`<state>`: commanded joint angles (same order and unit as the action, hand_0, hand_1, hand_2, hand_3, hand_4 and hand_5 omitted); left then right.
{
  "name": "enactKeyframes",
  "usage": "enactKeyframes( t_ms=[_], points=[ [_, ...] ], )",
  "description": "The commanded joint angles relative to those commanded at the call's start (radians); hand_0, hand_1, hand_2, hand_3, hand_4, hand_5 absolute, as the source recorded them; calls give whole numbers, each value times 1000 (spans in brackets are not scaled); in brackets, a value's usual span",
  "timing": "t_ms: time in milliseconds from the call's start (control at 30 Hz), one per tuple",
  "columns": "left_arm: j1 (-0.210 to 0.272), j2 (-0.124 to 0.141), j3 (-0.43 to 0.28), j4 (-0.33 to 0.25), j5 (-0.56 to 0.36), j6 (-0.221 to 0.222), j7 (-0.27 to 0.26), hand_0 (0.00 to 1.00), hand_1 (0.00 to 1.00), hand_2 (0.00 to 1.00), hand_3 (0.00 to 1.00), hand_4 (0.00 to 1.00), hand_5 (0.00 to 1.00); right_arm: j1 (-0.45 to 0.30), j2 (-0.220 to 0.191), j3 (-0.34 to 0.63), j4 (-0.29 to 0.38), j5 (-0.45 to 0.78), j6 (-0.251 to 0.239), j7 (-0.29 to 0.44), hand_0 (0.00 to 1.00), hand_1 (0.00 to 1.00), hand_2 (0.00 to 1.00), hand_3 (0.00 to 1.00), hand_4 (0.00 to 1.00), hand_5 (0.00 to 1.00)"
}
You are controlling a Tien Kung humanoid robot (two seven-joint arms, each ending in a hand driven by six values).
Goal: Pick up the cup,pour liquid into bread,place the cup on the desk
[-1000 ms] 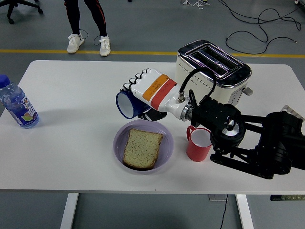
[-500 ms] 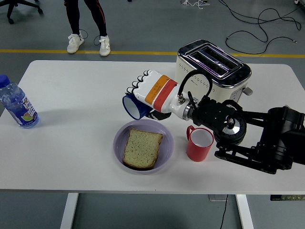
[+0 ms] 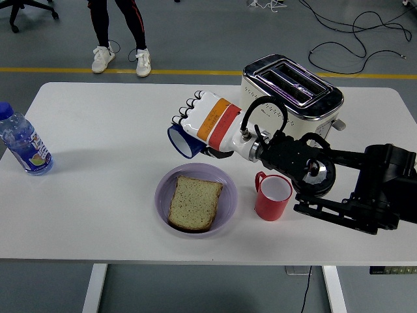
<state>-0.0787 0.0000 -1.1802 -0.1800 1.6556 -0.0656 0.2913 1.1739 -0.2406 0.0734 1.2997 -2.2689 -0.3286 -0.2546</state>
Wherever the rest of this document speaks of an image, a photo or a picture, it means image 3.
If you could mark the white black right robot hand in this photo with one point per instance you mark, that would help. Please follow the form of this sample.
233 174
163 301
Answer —
211 120

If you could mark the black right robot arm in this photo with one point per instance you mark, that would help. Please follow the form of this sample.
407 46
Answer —
384 163

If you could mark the slice of toast bread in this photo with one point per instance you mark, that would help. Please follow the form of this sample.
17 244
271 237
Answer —
193 203

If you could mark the desk height control panel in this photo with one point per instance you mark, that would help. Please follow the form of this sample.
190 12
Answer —
394 270

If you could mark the purple round plate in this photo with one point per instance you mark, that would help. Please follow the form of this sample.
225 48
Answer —
228 199

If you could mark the cream and chrome toaster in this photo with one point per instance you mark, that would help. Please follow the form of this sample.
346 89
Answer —
303 98

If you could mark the person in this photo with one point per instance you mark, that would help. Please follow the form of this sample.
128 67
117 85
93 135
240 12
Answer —
99 26

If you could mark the water bottle with blue cap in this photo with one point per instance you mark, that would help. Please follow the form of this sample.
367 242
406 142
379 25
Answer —
27 146

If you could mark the white table leg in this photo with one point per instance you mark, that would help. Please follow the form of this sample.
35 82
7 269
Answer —
335 290
94 290

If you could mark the black office chair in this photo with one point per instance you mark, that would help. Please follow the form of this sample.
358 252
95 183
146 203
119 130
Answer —
14 9

